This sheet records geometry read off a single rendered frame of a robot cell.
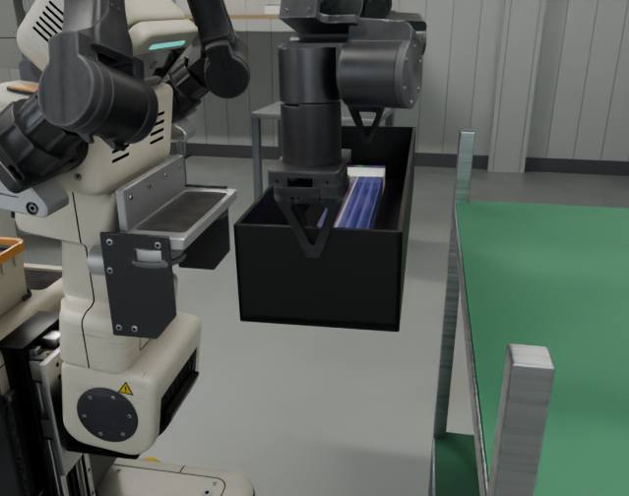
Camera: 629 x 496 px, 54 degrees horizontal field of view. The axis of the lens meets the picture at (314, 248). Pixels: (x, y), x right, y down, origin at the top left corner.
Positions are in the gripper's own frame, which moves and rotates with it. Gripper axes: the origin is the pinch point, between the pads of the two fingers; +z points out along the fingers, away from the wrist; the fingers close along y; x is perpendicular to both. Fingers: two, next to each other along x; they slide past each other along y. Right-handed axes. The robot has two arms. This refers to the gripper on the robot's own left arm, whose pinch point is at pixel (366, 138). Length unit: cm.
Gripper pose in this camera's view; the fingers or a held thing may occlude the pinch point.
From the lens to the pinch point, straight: 116.2
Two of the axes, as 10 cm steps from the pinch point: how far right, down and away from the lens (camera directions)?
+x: -9.8, -0.4, 1.7
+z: 0.2, 9.3, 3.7
